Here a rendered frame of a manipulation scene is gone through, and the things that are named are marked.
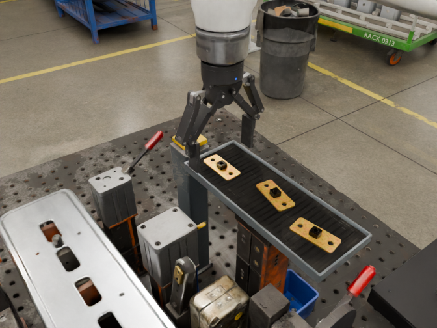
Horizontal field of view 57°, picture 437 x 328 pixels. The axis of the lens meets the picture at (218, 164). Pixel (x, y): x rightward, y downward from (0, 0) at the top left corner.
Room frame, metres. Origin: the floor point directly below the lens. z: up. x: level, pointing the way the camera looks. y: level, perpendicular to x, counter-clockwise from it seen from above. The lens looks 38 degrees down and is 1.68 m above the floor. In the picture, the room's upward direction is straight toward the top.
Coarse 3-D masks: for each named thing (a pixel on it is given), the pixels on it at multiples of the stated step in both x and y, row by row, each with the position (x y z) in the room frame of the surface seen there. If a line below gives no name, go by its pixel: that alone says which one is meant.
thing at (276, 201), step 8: (264, 184) 0.60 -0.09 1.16; (272, 184) 0.60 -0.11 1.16; (264, 192) 0.58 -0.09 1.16; (272, 192) 0.57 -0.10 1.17; (280, 192) 0.57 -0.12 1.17; (272, 200) 0.56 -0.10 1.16; (280, 200) 0.56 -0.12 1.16; (288, 200) 0.56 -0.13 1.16; (280, 208) 0.53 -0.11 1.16; (288, 208) 0.54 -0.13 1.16
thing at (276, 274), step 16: (240, 224) 0.57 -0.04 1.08; (240, 240) 0.57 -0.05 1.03; (256, 240) 0.54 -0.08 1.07; (240, 256) 0.57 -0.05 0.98; (256, 256) 0.53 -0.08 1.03; (272, 256) 0.52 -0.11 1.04; (240, 272) 0.57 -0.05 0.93; (256, 272) 0.53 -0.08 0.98; (272, 272) 0.52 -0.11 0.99; (256, 288) 0.53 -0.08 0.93
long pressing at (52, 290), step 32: (64, 192) 0.76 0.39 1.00; (0, 224) 0.65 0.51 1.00; (32, 224) 0.65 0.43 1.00; (64, 224) 0.65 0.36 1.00; (96, 224) 0.65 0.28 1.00; (32, 256) 0.56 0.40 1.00; (96, 256) 0.56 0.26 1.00; (32, 288) 0.48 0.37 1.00; (64, 288) 0.48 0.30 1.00; (96, 288) 0.48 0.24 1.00; (128, 288) 0.48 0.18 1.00; (64, 320) 0.41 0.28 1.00; (96, 320) 0.41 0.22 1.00; (128, 320) 0.41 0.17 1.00; (160, 320) 0.41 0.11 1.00
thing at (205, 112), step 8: (224, 96) 0.64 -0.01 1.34; (200, 104) 0.65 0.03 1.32; (216, 104) 0.63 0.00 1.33; (200, 112) 0.63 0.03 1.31; (208, 112) 0.62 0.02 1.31; (200, 120) 0.62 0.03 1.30; (192, 128) 0.62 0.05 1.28; (200, 128) 0.61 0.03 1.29; (192, 136) 0.61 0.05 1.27; (192, 144) 0.60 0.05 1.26
